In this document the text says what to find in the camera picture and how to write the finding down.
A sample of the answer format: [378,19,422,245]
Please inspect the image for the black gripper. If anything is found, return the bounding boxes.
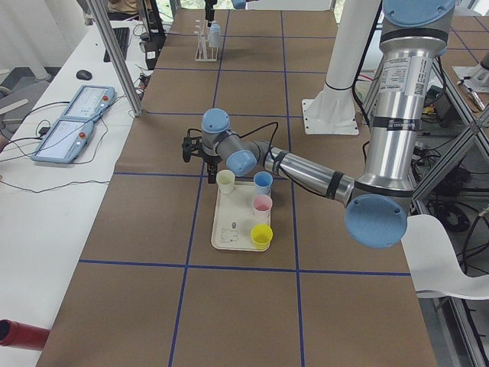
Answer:
[205,0,214,19]
[182,129,222,184]

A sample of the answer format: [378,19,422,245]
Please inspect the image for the blue cup back row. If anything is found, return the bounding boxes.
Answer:
[253,171,274,195]

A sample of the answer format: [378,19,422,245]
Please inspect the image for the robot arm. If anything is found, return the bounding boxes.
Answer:
[182,1,455,248]

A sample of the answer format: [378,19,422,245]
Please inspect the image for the pink plastic cup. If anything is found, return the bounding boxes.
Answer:
[252,194,273,222]

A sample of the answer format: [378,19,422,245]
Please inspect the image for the teach pendant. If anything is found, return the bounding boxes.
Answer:
[31,119,94,164]
[61,85,115,121]

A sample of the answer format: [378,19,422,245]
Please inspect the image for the upper teach pendant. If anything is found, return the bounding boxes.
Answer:
[61,85,115,121]

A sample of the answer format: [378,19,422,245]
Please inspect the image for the yellow plastic cup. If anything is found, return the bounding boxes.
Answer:
[251,224,274,251]

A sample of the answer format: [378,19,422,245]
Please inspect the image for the pale green plastic cup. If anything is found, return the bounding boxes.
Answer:
[216,170,235,194]

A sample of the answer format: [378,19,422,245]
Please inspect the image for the cream rabbit tray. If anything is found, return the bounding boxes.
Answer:
[211,181,271,252]

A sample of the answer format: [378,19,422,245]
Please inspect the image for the lower teach pendant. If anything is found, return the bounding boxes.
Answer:
[31,119,94,164]

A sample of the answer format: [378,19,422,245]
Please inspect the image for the white chair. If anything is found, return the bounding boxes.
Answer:
[401,214,488,300]

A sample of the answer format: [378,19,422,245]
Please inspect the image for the black computer mouse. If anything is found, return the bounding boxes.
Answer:
[76,70,92,80]

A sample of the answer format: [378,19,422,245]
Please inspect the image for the black keyboard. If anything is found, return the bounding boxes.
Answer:
[102,27,131,63]

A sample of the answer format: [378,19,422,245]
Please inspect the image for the grey plastic cup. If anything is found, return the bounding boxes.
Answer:
[208,23,221,48]

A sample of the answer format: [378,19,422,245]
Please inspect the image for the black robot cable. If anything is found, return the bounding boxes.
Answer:
[228,121,280,161]

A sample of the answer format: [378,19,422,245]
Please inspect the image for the white wire cup rack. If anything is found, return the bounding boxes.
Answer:
[194,20,221,62]

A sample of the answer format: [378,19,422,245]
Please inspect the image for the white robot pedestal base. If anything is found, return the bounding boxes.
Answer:
[302,0,381,135]

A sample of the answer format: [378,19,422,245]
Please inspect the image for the aluminium frame post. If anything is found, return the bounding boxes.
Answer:
[87,0,142,117]

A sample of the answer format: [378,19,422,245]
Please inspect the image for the red cylinder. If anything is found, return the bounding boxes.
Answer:
[1,320,50,351]

